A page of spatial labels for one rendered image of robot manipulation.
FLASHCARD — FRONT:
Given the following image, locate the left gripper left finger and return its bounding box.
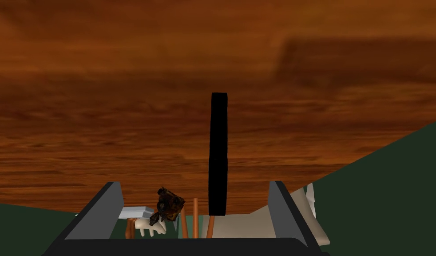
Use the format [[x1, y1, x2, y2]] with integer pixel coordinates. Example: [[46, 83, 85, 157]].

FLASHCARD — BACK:
[[55, 181, 125, 243]]

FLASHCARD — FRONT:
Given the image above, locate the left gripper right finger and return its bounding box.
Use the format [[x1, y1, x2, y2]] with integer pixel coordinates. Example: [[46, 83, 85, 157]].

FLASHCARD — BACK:
[[267, 180, 313, 247]]

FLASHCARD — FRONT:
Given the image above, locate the black tall upright panel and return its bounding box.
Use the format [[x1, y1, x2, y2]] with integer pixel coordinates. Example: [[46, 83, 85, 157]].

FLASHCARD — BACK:
[[208, 92, 229, 217]]

